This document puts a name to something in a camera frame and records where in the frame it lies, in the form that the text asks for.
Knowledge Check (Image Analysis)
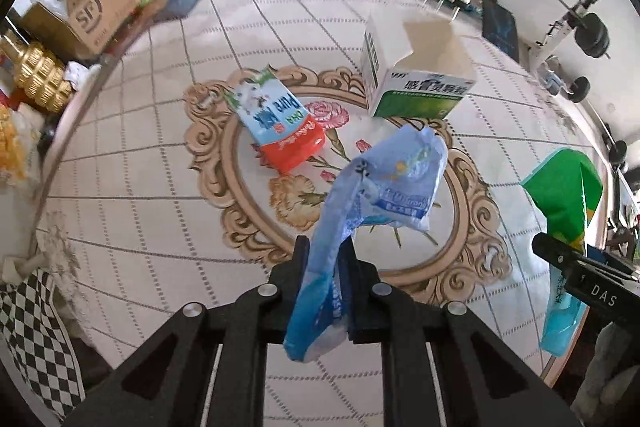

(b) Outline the blue red milk carton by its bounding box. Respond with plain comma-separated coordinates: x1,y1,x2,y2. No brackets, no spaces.
223,67,327,175

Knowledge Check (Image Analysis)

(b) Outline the patterned tablecloth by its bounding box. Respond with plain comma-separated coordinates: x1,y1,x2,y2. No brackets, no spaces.
30,0,613,427

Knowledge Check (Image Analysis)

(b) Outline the black white checkered cloth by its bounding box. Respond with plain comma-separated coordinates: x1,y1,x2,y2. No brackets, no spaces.
0,269,86,420

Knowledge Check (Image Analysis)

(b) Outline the green white medicine box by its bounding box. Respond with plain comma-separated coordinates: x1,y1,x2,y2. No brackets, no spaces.
361,14,477,120

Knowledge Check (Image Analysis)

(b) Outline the gold textured bottle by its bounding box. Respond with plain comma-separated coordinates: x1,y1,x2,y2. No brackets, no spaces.
0,29,76,112

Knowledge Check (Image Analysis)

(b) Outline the green blue plastic bag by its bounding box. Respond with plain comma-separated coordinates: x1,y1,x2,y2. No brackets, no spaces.
520,148,603,355

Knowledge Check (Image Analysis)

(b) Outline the yellow plastic bag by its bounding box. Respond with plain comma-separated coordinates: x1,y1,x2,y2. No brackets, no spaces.
0,104,31,182

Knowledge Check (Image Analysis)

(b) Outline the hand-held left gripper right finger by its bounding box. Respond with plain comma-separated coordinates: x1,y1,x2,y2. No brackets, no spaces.
340,239,583,427

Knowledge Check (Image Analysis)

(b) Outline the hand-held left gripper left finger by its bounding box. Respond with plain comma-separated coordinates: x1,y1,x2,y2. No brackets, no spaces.
65,234,311,427

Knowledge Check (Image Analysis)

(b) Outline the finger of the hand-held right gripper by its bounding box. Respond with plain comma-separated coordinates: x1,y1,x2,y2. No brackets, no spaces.
531,232,601,270

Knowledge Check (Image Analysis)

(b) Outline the white barbell rack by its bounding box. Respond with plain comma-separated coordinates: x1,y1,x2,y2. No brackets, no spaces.
530,0,606,72

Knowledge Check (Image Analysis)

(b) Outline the light blue plastic bag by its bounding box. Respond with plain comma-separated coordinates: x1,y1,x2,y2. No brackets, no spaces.
283,125,449,364

